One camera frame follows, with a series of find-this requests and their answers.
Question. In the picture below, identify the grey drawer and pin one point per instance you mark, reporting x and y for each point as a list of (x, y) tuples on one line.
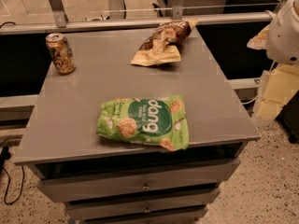
[(87, 187), (144, 204), (157, 217)]

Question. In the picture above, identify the gold drink can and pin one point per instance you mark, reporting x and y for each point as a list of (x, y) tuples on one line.
[(61, 53)]

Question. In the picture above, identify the middle grey drawer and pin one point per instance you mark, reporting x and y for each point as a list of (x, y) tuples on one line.
[(144, 204)]

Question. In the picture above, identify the green rice chip bag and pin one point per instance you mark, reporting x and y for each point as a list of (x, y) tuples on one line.
[(149, 122)]

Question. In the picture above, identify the top grey drawer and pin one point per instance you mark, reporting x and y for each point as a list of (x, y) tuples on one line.
[(87, 187)]

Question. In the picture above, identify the brown and cream snack bag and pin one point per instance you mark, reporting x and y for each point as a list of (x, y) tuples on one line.
[(163, 45)]

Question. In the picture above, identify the grey drawer cabinet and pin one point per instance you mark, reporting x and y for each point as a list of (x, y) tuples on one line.
[(61, 140)]

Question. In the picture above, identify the bottom grey drawer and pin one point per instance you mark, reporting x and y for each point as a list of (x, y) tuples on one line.
[(157, 217)]

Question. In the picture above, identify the grey metal rail frame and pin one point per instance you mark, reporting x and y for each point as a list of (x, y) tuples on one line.
[(48, 16)]

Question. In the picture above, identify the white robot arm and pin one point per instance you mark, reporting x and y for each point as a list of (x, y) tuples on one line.
[(282, 43)]

